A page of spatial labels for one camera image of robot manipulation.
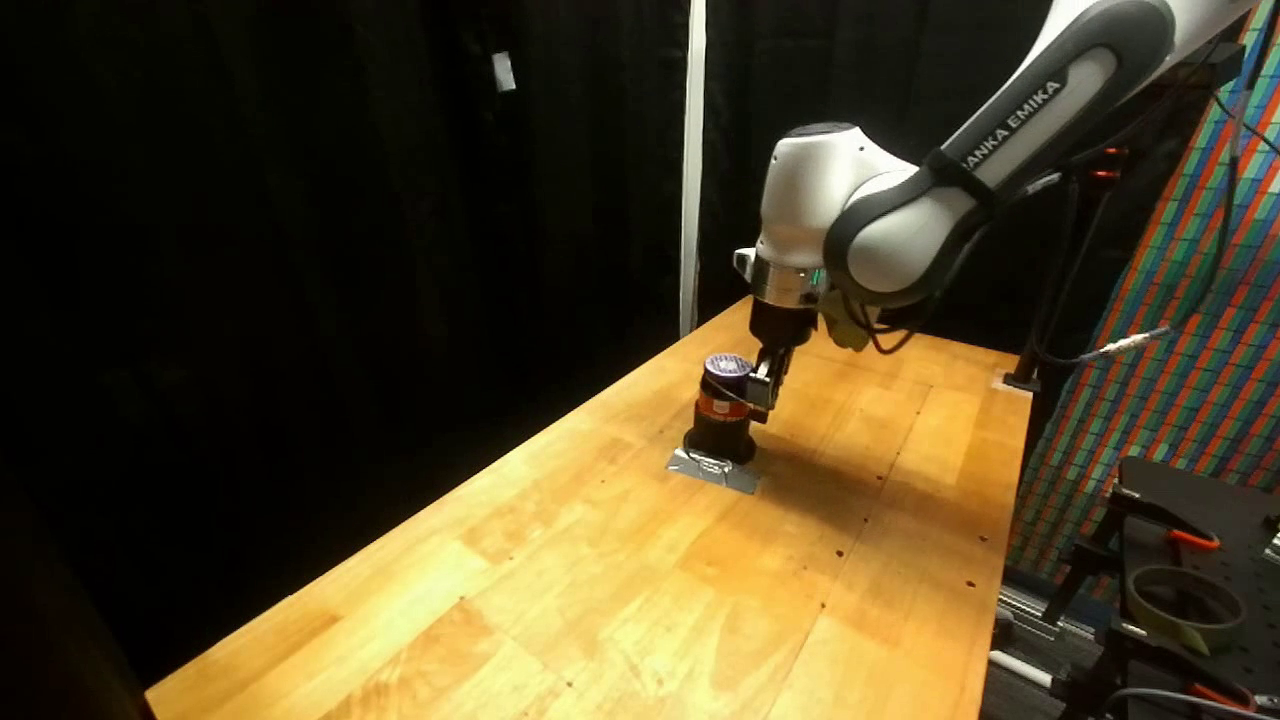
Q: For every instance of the grey tape roll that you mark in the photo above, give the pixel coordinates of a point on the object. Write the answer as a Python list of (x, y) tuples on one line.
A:
[(1186, 603)]

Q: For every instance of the black curtain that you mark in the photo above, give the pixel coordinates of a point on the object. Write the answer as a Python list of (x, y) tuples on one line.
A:
[(264, 265), (801, 65)]

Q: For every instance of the colourful woven cloth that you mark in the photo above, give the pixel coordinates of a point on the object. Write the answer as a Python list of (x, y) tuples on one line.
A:
[(1201, 361)]

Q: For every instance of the white vertical pole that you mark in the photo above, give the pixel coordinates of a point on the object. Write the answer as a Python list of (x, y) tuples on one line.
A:
[(692, 163)]

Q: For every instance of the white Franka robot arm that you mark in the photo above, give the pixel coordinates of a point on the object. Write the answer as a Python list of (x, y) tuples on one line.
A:
[(853, 201)]

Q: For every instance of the white tag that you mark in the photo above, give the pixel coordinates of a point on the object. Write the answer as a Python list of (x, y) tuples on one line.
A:
[(502, 69)]

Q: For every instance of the black equipment cart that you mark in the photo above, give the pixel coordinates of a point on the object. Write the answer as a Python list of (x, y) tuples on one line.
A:
[(1201, 497)]

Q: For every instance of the black camera stand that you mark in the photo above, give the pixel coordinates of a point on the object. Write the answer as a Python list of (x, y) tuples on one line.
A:
[(1062, 280)]

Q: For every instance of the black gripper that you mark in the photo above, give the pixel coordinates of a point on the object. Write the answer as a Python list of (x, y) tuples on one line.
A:
[(782, 321)]

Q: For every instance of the brown cup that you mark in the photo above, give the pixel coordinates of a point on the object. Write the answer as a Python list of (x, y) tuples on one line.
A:
[(723, 436)]

